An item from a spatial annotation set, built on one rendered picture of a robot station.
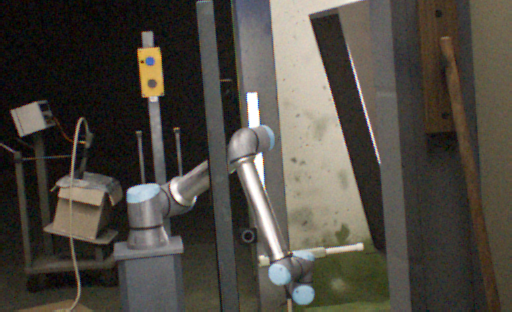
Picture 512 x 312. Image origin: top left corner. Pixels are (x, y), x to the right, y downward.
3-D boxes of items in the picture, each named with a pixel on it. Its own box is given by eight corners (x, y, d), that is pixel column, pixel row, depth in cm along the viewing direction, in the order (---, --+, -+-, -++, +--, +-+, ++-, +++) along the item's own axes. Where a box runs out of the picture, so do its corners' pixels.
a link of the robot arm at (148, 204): (122, 226, 416) (118, 188, 415) (148, 219, 430) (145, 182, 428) (146, 228, 407) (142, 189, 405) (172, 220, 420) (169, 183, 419)
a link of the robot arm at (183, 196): (142, 195, 430) (247, 119, 387) (167, 189, 444) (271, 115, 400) (155, 224, 427) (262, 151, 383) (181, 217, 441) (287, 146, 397)
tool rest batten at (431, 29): (423, 132, 201) (415, -1, 199) (461, 129, 202) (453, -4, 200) (427, 133, 199) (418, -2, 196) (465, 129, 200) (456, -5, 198)
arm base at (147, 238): (126, 252, 408) (124, 230, 407) (127, 243, 426) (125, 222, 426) (169, 247, 410) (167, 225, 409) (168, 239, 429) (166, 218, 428)
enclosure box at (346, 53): (440, 229, 454) (376, -6, 439) (489, 255, 395) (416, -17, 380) (374, 251, 450) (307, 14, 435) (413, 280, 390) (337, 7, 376)
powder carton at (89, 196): (60, 215, 663) (72, 162, 659) (118, 229, 662) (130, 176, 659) (39, 229, 610) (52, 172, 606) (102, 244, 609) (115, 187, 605)
